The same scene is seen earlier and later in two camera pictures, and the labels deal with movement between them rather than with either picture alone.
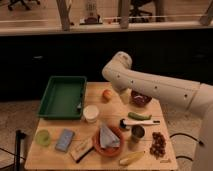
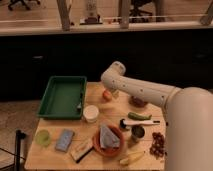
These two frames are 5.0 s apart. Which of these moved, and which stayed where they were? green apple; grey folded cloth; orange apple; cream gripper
Moved: cream gripper
Stayed: green apple; orange apple; grey folded cloth
